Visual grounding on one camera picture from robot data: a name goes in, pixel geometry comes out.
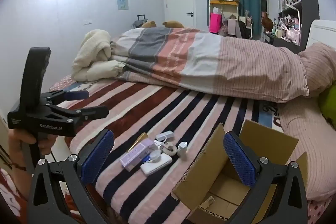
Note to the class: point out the pink bag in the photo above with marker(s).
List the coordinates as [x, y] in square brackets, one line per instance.
[215, 23]

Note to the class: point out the white rectangular block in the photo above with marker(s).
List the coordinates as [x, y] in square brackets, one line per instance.
[183, 150]

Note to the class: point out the cream fleece blanket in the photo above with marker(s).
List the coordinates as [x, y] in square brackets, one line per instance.
[92, 56]

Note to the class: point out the dark desk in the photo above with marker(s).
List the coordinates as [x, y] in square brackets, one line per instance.
[283, 43]

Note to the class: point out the pink dotted bed sheet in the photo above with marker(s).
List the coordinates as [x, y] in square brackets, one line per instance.
[321, 211]

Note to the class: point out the red printed clothing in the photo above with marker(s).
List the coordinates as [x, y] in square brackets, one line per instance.
[11, 192]

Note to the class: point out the beige tape roll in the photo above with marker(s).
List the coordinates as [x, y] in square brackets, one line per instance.
[172, 151]

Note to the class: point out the white bed headboard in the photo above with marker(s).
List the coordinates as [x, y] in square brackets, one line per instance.
[321, 32]

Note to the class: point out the dark suitcase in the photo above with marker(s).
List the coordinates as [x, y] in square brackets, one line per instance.
[139, 22]

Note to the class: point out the purple rectangular box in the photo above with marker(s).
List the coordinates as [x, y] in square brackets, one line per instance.
[136, 154]

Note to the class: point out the brown cardboard box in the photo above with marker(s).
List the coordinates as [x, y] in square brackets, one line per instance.
[202, 169]

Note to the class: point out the person's left hand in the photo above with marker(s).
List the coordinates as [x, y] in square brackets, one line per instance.
[18, 142]

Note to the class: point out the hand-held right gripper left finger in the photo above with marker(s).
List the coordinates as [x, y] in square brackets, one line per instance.
[96, 159]

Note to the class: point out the dark brown plush toy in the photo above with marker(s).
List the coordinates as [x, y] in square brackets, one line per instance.
[267, 22]

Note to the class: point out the white round charger pad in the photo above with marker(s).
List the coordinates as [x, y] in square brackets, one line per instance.
[155, 155]

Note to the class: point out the pink grey striped duvet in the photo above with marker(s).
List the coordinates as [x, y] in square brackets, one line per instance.
[210, 61]

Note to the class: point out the striped fleece blanket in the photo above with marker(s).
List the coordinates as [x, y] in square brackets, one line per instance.
[147, 108]

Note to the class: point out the white cup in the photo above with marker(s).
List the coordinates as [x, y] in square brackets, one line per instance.
[278, 33]

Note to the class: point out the pink striped pillow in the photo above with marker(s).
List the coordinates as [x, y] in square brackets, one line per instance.
[319, 64]
[302, 134]

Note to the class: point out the white door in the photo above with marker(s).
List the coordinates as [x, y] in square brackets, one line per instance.
[179, 3]

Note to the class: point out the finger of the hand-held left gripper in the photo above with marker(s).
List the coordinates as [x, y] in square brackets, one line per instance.
[89, 111]
[76, 95]

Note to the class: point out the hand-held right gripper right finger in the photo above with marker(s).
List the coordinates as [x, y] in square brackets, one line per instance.
[240, 161]

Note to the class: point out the white shelf with yellow top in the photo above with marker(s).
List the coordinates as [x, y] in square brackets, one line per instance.
[224, 3]

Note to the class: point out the green plush pillow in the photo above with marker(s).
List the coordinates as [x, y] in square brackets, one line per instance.
[328, 106]

